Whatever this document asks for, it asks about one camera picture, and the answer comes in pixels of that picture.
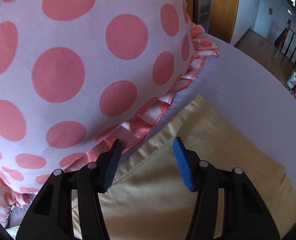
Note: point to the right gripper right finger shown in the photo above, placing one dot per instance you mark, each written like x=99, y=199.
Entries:
x=185, y=170

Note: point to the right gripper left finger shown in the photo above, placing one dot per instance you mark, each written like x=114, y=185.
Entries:
x=112, y=162

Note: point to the khaki pants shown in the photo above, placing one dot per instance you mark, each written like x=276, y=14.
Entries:
x=199, y=178

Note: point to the lavender bed sheet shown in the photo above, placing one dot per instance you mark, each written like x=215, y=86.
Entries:
x=234, y=114

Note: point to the right polka dot pillow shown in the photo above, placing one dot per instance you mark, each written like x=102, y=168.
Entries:
x=77, y=74

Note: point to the wooden stair railing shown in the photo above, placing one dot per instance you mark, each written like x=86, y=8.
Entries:
x=286, y=43

